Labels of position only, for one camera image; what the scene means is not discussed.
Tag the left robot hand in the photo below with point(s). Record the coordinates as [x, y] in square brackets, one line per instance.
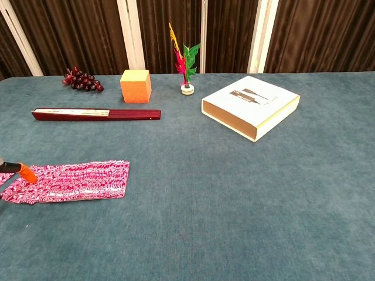
[10, 167]

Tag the pink patterned cloth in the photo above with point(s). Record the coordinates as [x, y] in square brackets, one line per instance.
[82, 181]

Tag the orange rubber fingertip cover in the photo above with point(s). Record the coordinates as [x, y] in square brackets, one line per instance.
[27, 174]

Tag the dark red grape bunch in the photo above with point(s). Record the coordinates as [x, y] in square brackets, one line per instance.
[82, 81]

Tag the folded dark red fan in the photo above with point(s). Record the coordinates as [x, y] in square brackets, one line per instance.
[132, 114]

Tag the dark brown curtain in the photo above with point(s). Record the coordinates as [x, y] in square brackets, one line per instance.
[73, 35]

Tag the orange and yellow cube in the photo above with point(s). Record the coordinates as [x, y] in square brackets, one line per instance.
[136, 87]

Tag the colourful feather shuttlecock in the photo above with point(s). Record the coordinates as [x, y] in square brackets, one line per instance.
[187, 89]

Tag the blue felt table cover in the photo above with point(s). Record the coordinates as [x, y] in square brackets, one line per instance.
[219, 205]

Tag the white square book box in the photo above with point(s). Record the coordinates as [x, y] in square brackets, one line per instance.
[252, 102]

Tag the white metal frame post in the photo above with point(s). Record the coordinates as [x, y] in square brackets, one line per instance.
[263, 35]
[20, 38]
[132, 38]

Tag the thin white frame post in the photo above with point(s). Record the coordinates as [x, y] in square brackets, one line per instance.
[203, 29]

